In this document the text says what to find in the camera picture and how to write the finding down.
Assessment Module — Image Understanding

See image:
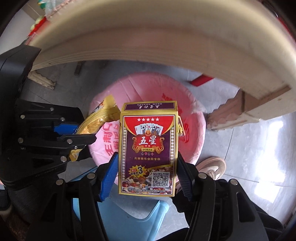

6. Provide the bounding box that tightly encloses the cream coffee table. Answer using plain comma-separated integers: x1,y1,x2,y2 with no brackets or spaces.
27,1,295,130

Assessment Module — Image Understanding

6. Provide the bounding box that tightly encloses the poker card box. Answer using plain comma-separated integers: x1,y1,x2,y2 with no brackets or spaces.
118,100,179,197

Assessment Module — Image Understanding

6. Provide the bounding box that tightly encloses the pink lined trash bin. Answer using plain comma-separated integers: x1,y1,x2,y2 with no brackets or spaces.
87,71,207,186

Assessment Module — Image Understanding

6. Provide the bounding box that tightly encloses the plastic bag of peanuts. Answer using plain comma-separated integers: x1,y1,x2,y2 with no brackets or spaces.
45,0,71,18

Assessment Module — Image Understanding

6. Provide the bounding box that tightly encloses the red plastic chair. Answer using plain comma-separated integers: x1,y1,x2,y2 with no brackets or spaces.
190,74,213,87

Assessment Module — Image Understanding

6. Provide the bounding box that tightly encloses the yellow snack wrapper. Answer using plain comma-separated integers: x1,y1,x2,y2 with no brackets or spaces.
69,94,122,162

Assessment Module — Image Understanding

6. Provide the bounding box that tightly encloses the red fruit plate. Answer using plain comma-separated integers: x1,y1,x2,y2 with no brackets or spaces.
28,16,49,38

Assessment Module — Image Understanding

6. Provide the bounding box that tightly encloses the light blue plastic stool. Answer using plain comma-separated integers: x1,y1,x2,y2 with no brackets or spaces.
72,166,170,241

